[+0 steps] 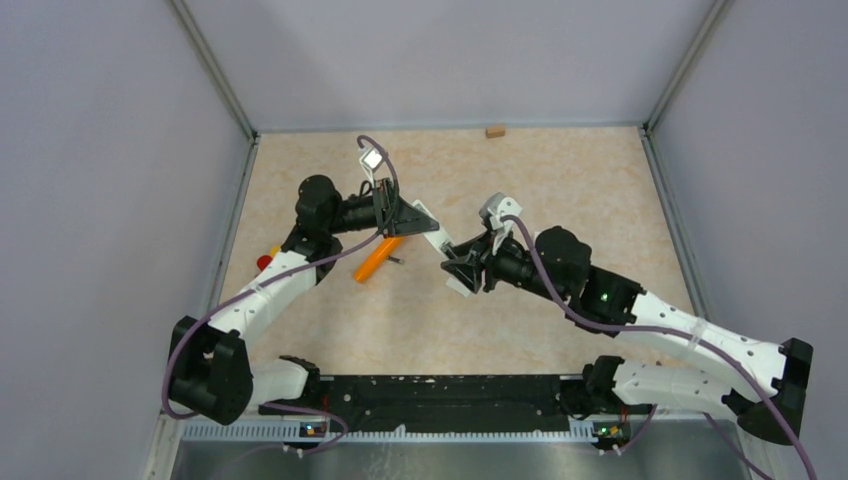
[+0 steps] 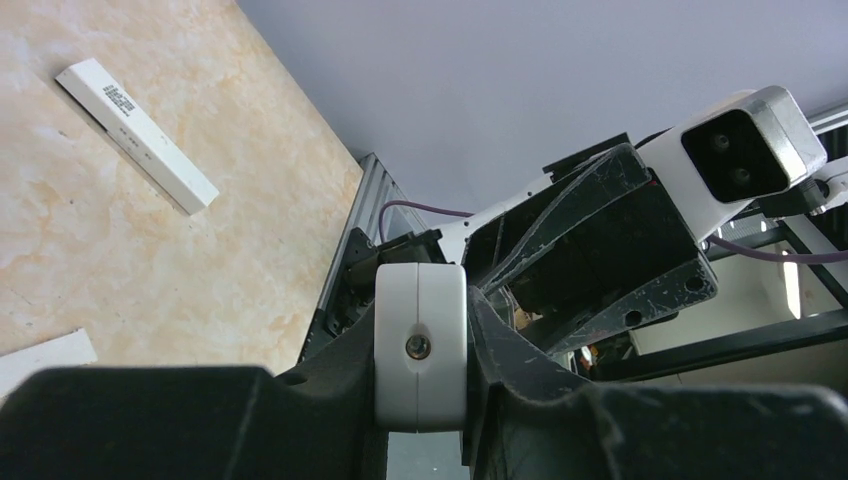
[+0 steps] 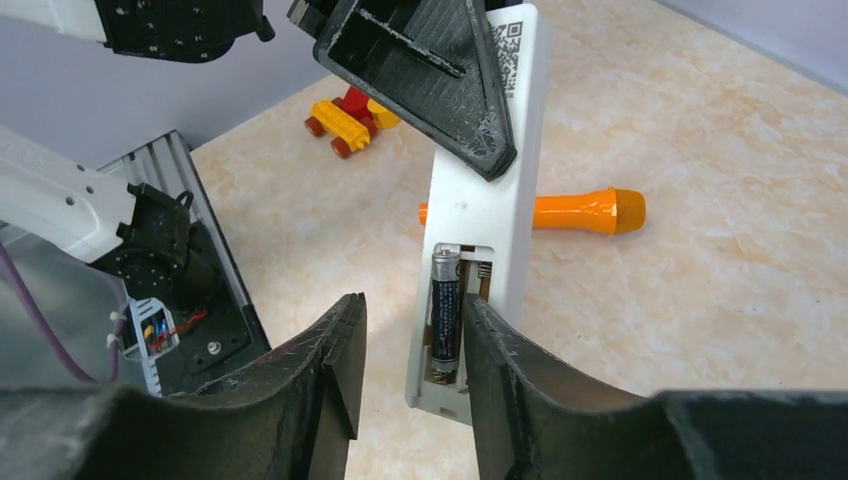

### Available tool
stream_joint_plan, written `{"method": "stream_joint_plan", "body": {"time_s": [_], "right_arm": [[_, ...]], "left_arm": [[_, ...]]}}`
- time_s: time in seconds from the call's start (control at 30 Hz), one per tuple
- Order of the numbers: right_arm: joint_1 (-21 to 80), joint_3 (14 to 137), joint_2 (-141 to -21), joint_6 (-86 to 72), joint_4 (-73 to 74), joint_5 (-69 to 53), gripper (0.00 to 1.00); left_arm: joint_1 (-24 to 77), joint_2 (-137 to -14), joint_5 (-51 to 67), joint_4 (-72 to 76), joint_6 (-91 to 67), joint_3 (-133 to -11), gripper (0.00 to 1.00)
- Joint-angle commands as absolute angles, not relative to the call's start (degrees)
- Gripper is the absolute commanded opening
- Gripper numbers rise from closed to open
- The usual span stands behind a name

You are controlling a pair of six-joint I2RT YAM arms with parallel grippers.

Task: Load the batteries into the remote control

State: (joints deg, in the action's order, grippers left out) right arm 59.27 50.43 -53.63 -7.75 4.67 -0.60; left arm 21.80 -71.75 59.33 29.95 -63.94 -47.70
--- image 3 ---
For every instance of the battery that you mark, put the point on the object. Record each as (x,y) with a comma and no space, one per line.
(444,314)

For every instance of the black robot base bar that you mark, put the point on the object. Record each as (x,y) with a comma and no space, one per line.
(190,317)

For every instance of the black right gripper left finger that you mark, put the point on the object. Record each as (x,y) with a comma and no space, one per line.
(290,414)

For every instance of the small white remote control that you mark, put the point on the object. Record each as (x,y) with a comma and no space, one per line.
(494,268)

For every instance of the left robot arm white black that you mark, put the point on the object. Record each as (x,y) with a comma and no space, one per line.
(86,78)

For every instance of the yellow red toy truck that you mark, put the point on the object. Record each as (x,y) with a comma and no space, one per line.
(353,121)

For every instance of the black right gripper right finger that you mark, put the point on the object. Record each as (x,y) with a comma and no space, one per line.
(537,417)

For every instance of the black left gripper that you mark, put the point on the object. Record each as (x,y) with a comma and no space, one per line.
(431,62)

